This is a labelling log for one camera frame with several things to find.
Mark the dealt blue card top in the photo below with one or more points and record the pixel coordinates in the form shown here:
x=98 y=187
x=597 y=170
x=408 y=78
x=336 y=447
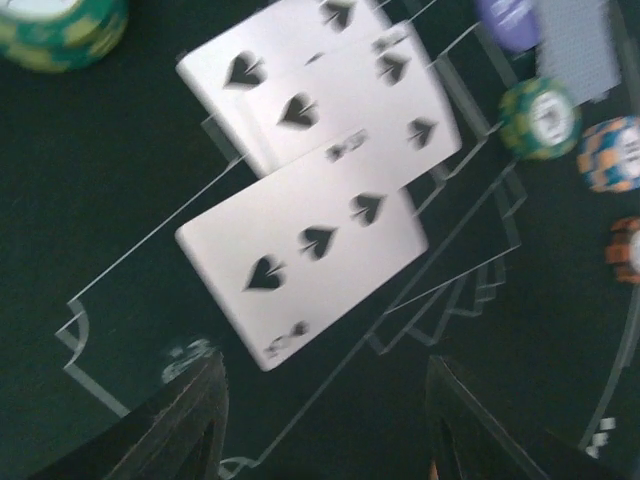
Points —
x=577 y=47

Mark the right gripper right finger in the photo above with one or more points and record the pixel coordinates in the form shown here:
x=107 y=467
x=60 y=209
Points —
x=476 y=434

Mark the face up spade card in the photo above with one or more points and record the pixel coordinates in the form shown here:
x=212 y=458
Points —
x=277 y=39
x=384 y=89

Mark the red chip mat top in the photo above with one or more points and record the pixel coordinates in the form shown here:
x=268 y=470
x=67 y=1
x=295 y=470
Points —
x=622 y=250

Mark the round black poker mat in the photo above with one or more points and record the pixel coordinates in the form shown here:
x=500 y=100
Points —
x=100 y=166

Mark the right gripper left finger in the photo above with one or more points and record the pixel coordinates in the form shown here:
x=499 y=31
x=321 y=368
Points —
x=177 y=434

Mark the purple round blind button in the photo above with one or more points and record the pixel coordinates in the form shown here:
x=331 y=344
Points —
x=512 y=24

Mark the green chip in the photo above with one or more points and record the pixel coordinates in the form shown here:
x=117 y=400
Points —
x=61 y=36
x=539 y=119

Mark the face up three spades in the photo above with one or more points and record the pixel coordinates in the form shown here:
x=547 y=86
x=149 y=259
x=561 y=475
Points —
x=288 y=256

